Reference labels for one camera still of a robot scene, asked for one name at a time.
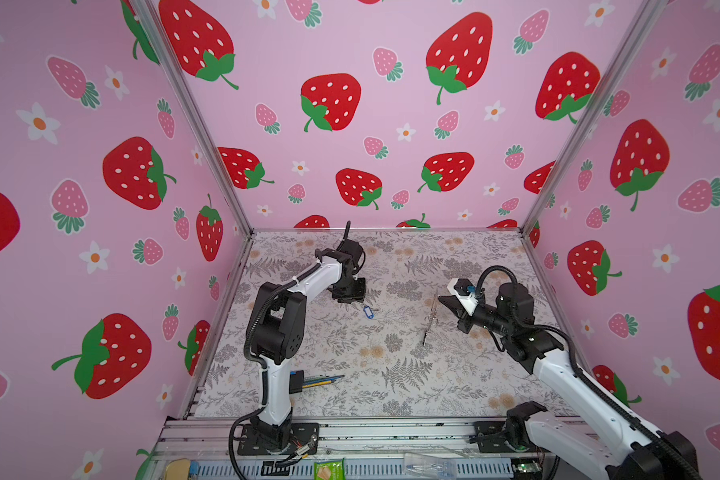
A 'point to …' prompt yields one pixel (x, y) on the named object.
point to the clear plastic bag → (422, 466)
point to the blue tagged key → (368, 312)
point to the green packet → (329, 470)
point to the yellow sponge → (178, 469)
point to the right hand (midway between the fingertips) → (442, 296)
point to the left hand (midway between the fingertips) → (361, 298)
